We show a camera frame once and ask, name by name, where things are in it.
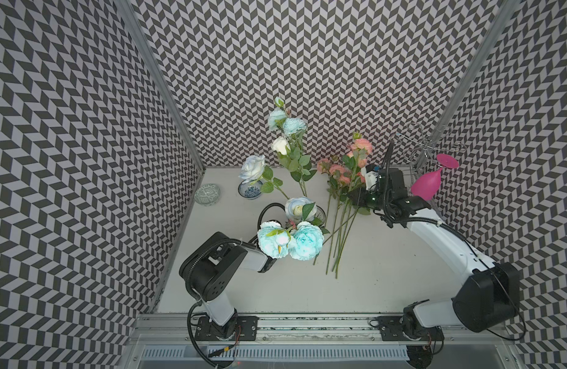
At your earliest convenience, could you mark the pink peony flower stem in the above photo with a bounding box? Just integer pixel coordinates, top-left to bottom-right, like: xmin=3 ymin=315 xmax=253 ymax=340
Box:
xmin=317 ymin=155 xmax=350 ymax=262

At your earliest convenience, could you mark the light pink rose stem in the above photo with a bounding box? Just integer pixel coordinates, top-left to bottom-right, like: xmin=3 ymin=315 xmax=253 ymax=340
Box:
xmin=330 ymin=158 xmax=360 ymax=278

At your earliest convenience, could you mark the coral pink rose stem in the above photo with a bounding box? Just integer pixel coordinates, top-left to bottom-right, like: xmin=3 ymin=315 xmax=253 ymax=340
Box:
xmin=328 ymin=132 xmax=374 ymax=215

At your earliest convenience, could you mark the clear glass vase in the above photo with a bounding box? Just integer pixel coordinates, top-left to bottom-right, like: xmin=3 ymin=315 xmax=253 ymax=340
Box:
xmin=293 ymin=204 xmax=326 ymax=228

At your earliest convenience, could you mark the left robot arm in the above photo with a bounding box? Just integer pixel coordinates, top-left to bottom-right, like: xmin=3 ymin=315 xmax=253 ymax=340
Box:
xmin=179 ymin=232 xmax=276 ymax=338

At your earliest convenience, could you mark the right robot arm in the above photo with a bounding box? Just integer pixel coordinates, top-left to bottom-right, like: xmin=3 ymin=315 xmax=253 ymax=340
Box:
xmin=350 ymin=165 xmax=520 ymax=341

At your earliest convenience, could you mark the pink plastic wine glass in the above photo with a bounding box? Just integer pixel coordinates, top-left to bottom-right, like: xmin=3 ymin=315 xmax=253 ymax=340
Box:
xmin=410 ymin=154 xmax=460 ymax=201

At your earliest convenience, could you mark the turquoise artificial flower stem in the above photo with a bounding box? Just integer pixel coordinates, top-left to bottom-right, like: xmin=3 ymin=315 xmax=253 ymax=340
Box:
xmin=257 ymin=221 xmax=325 ymax=261

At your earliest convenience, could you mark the blue patterned small bowl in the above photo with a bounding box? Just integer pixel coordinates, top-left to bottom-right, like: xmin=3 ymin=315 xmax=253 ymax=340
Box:
xmin=237 ymin=180 xmax=263 ymax=200

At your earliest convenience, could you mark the clear glass lidded dish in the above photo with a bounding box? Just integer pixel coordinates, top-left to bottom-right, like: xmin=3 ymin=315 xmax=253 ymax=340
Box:
xmin=194 ymin=184 xmax=221 ymax=206

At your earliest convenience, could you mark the white and blue flower stem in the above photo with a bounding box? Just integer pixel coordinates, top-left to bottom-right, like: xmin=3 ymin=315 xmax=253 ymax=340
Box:
xmin=240 ymin=97 xmax=317 ymax=223

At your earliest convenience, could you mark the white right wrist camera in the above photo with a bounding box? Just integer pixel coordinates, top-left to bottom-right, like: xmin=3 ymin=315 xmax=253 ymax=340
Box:
xmin=360 ymin=167 xmax=379 ymax=191

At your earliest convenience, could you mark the chrome wire glass rack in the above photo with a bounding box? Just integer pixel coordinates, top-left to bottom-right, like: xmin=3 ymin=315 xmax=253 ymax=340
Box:
xmin=382 ymin=126 xmax=466 ymax=204

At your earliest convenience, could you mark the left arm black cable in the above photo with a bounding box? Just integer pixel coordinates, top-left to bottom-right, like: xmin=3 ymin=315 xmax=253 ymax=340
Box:
xmin=186 ymin=299 xmax=240 ymax=369

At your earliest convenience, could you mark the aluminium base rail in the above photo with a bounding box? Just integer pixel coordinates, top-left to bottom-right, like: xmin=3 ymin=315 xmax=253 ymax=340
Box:
xmin=118 ymin=313 xmax=525 ymax=368

